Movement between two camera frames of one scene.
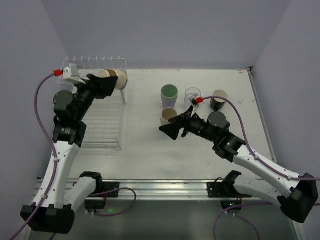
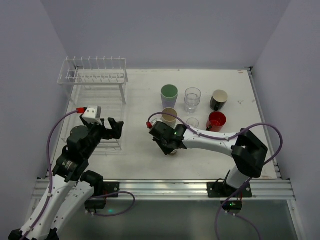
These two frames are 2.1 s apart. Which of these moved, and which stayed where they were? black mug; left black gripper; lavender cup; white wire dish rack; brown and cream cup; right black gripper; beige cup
Moved: left black gripper; right black gripper; brown and cream cup
Stayed: black mug; lavender cup; white wire dish rack; beige cup
